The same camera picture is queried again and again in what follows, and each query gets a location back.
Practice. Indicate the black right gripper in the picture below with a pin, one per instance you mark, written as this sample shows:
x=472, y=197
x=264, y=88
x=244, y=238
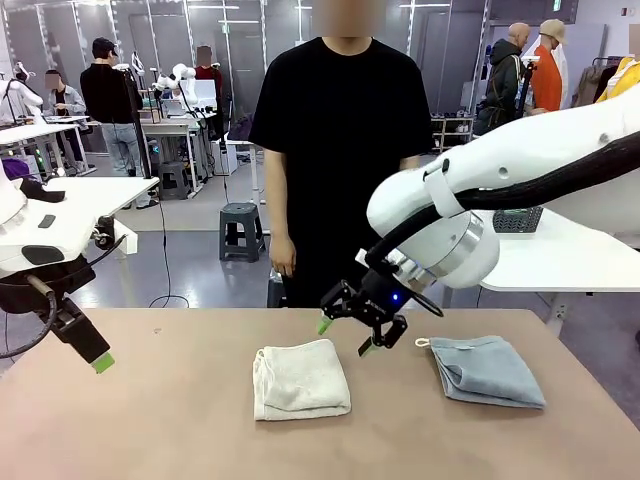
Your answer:
x=382, y=297

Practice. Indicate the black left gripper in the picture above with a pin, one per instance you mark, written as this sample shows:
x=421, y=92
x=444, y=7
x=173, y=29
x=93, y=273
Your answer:
x=70, y=280

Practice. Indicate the white towel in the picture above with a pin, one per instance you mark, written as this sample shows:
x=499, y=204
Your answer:
x=300, y=380

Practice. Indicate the light blue towel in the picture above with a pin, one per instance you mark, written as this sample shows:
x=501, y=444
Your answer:
x=490, y=370

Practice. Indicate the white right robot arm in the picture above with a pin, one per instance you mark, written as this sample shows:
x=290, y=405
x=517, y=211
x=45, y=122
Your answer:
x=525, y=150

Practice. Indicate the person's left forearm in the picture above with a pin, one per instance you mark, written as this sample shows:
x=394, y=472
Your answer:
x=411, y=162

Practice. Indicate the person's right forearm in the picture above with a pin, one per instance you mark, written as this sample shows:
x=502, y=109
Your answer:
x=279, y=200

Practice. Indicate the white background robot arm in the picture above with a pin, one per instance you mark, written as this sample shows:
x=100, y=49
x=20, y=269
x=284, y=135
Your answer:
x=22, y=95
x=177, y=75

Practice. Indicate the grey plastic basket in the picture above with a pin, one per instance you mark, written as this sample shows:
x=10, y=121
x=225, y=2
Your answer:
x=515, y=220

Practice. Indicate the person's right hand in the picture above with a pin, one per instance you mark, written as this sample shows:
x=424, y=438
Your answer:
x=283, y=255

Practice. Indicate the low dark plastic stool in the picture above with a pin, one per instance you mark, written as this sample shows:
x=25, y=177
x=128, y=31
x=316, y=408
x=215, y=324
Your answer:
x=276, y=295

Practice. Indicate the white work table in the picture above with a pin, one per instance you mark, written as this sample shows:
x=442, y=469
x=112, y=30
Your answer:
x=100, y=192
x=550, y=260

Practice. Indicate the black cap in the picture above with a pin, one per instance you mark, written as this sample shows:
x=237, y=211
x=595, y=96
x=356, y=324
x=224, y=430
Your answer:
x=42, y=191

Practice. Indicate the tall grey plastic stool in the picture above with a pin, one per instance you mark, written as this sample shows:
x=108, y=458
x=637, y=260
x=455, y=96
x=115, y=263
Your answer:
x=242, y=215

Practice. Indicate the small grey stool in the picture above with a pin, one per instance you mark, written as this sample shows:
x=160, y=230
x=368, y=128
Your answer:
x=173, y=180

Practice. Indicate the purple cloth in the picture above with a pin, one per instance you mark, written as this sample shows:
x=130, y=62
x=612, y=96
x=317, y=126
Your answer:
x=15, y=169

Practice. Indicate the white standing desk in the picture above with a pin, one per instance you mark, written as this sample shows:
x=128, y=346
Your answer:
x=255, y=160

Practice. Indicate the person in black t-shirt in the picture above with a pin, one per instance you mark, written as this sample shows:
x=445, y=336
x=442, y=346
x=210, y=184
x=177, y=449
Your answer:
x=345, y=125

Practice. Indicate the black tripod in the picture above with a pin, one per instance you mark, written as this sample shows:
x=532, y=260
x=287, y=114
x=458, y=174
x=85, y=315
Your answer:
x=143, y=150
x=525, y=90

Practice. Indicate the wooden shoe shelf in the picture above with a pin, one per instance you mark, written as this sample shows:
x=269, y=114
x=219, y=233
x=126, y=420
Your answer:
x=452, y=132

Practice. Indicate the white computer tower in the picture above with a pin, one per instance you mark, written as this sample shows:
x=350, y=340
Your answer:
x=227, y=157

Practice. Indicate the long white desk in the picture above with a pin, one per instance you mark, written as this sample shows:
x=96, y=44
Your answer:
x=30, y=131

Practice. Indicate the purple clothes pile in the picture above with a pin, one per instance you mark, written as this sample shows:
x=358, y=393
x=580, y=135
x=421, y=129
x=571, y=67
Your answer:
x=242, y=129

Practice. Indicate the grey desk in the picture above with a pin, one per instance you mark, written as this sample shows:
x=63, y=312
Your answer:
x=170, y=127

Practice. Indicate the seated person grey jacket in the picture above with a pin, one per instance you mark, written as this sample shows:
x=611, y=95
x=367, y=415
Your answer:
x=65, y=102

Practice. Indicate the man in black sweater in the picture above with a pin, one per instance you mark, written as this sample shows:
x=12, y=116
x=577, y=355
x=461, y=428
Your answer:
x=105, y=95

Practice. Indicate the mannequin in dark jacket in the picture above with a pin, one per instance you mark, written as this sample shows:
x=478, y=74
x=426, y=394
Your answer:
x=502, y=85

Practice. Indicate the white monitor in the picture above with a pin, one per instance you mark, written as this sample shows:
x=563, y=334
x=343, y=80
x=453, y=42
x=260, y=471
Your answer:
x=206, y=94

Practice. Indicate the person in red shirt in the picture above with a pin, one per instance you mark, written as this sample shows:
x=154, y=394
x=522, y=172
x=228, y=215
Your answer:
x=207, y=75

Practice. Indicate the mannequin in orange top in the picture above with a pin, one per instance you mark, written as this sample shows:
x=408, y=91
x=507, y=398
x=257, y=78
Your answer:
x=547, y=85

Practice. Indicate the brown coat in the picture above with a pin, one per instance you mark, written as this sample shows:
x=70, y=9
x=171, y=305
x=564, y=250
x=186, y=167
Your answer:
x=587, y=90

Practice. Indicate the yellow jacket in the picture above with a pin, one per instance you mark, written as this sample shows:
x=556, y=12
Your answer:
x=625, y=85

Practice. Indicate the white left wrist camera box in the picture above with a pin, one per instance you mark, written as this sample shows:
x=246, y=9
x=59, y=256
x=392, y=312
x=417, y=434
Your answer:
x=127, y=244

